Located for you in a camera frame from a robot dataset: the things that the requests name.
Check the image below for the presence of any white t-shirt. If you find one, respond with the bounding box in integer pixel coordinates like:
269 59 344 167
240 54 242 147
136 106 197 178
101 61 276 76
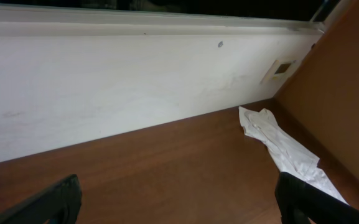
238 107 346 203

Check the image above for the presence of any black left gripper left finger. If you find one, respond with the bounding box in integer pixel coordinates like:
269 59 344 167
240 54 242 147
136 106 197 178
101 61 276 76
0 174 82 224

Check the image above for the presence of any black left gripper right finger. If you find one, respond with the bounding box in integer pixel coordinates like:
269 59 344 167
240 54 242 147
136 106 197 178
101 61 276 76
275 172 359 224

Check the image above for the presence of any white wall thermostat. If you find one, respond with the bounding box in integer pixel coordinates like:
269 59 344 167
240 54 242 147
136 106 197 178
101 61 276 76
260 59 297 84

